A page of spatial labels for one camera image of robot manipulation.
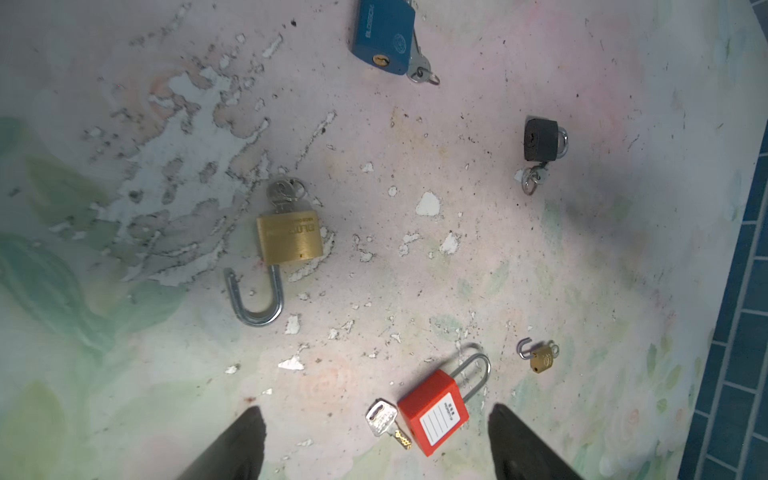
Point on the red safety padlock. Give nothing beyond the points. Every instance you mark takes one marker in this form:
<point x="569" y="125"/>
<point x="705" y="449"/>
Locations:
<point x="435" y="409"/>

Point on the blue padlock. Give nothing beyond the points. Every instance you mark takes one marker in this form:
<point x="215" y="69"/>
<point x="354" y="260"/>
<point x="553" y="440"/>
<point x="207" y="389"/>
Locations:
<point x="385" y="38"/>

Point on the small brass padlock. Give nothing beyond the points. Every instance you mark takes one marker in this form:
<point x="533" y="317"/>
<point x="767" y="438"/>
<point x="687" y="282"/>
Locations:
<point x="540" y="356"/>

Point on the brass padlock with key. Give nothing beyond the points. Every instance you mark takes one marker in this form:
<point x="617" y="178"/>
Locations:
<point x="290" y="234"/>

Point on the black padlock with key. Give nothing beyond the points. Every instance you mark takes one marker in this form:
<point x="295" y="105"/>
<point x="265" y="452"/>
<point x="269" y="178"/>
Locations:
<point x="544" y="142"/>

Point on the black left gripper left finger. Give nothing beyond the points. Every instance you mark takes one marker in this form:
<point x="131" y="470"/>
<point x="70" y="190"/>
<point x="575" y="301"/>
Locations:
<point x="237" y="454"/>

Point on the white red-padlock key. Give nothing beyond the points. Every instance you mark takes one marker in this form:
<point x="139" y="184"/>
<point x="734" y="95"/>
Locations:
<point x="381" y="418"/>

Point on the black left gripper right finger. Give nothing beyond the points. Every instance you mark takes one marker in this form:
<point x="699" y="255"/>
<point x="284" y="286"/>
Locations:
<point x="519" y="453"/>

